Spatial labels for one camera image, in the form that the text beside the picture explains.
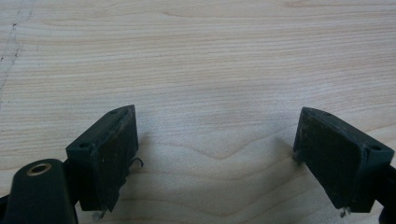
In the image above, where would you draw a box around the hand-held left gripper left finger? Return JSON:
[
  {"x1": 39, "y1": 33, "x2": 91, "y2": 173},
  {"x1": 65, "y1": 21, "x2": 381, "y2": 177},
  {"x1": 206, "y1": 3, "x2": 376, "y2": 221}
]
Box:
[{"x1": 64, "y1": 104, "x2": 140, "y2": 213}]

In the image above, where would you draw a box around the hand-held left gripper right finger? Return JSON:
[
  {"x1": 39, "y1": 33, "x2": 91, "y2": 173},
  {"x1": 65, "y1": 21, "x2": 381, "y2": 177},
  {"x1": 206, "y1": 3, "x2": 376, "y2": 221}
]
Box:
[{"x1": 292, "y1": 106, "x2": 396, "y2": 214}]

